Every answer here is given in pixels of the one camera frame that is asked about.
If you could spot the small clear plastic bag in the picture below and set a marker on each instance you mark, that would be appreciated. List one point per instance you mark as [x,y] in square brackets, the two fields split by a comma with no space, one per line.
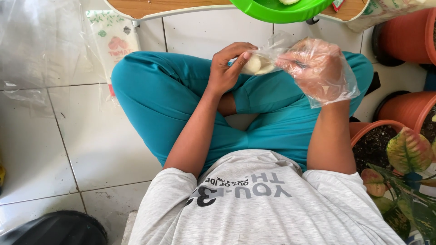
[269,51]

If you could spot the pack of printed plastic bags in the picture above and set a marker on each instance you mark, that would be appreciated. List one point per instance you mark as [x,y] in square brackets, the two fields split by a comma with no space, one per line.
[114,40]

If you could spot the person's right hand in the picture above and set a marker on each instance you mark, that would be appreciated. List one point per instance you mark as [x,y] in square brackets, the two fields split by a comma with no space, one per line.
[318,73]

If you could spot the green plastic bowl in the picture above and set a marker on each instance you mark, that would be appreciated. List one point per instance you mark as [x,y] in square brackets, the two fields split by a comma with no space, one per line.
[282,10]

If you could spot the white food in bowl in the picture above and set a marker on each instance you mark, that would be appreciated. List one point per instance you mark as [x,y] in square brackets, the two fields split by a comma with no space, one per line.
[289,1]

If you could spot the variegated leafy plant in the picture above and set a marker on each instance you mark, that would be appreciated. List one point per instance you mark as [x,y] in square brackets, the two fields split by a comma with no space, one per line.
[407,180]

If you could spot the black pot saucer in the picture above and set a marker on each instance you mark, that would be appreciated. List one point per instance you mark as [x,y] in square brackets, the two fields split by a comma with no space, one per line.
[379,51]
[385,102]

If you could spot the large clear plastic sheet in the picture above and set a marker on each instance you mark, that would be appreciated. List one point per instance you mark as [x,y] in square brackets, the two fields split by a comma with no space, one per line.
[37,44]

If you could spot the white printed sack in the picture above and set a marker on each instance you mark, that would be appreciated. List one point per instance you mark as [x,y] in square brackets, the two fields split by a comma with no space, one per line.
[385,12]

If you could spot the person's teal trousers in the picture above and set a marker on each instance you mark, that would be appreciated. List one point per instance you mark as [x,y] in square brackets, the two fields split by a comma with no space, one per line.
[160,102]

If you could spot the person's grey printed shirt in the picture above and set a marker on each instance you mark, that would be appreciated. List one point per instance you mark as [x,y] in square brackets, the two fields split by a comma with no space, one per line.
[259,207]

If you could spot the black round object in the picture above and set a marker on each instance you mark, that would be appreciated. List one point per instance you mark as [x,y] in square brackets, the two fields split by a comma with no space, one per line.
[54,229]

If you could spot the person's right fingers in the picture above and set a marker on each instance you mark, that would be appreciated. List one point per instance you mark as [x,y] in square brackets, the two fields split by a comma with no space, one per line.
[291,63]

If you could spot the small red packet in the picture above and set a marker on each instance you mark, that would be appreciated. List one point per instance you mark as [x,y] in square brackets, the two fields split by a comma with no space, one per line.
[338,4]

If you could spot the small wooden folding table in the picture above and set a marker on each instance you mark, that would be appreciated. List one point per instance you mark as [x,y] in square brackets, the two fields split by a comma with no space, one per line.
[163,6]

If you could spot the orange flower pot with soil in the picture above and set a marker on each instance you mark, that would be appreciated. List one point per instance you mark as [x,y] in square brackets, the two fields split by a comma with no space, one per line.
[369,143]

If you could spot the person's left hand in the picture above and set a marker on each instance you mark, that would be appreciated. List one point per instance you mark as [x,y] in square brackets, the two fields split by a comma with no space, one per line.
[221,73]

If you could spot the white dough pieces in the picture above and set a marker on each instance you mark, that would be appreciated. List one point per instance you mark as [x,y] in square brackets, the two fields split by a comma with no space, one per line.
[255,65]

